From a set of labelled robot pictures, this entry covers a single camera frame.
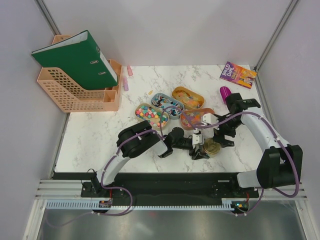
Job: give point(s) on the beige candy tray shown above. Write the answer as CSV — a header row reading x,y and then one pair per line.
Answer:
x,y
151,114

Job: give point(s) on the green ring binder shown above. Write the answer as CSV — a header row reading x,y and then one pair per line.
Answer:
x,y
80,57

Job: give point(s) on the pink highlighter marker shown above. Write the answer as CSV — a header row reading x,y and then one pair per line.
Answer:
x,y
129,71
125,84

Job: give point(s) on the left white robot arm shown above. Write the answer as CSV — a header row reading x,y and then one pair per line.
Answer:
x,y
137,139

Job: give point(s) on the gold jar lid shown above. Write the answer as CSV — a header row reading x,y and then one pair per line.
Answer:
x,y
210,144

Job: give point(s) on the yellow candy tray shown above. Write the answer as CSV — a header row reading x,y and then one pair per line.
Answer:
x,y
190,99

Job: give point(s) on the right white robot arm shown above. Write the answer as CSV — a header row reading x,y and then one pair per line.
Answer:
x,y
281,162

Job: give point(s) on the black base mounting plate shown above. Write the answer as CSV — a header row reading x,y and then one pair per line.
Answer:
x,y
163,189

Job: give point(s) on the clear glass jar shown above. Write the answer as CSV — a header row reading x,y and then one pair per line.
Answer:
x,y
212,153

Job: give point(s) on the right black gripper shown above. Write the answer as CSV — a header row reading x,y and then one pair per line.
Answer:
x,y
219,136

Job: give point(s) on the peach mesh file basket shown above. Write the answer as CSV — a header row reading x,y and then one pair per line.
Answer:
x,y
68,94

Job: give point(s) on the peach desk organizer box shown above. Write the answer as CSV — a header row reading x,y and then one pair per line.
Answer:
x,y
112,96

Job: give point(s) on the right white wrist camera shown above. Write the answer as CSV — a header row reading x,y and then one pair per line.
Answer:
x,y
209,119

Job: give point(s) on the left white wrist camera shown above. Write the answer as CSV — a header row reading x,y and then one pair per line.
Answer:
x,y
197,138

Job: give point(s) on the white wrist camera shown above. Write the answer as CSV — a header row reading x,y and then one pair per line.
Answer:
x,y
197,138
209,119

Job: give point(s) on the pink gummy star tray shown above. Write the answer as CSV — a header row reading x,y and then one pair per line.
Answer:
x,y
195,116

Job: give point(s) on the blue lollipop tray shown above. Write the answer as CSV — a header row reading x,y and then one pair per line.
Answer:
x,y
174,107

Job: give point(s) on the Roald Dahl paperback book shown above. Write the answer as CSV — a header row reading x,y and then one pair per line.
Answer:
x,y
238,75

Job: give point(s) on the magenta plastic scoop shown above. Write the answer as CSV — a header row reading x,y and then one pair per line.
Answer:
x,y
224,93

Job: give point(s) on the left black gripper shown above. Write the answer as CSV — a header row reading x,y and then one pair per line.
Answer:
x,y
197,155

